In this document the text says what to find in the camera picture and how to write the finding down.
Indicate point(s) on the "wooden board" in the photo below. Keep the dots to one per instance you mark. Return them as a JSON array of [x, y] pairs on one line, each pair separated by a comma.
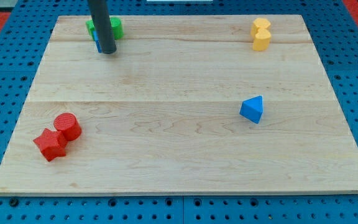
[[161, 115]]

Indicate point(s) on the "blue triangular prism block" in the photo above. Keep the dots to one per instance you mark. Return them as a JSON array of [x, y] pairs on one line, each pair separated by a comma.
[[252, 109]]

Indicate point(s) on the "yellow heart block front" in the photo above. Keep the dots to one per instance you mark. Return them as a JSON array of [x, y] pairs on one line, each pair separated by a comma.
[[261, 40]]

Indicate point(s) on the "green cylinder block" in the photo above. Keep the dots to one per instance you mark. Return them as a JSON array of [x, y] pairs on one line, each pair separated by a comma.
[[117, 28]]

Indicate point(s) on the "red cylinder block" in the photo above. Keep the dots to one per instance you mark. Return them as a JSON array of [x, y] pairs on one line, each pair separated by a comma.
[[68, 124]]

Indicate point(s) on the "blue block behind rod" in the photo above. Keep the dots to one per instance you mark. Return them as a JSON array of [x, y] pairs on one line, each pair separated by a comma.
[[96, 40]]

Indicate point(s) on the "yellow block rear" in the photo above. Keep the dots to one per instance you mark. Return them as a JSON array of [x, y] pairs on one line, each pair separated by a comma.
[[259, 23]]

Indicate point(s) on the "green block behind rod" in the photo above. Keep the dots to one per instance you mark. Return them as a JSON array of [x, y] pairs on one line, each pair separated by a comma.
[[90, 28]]

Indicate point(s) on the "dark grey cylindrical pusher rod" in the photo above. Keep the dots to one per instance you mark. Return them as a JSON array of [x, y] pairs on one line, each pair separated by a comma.
[[100, 16]]

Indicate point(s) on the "red star block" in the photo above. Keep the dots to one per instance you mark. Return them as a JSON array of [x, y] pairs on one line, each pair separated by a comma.
[[51, 144]]

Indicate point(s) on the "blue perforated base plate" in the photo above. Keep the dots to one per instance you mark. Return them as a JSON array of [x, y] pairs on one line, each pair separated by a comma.
[[23, 40]]

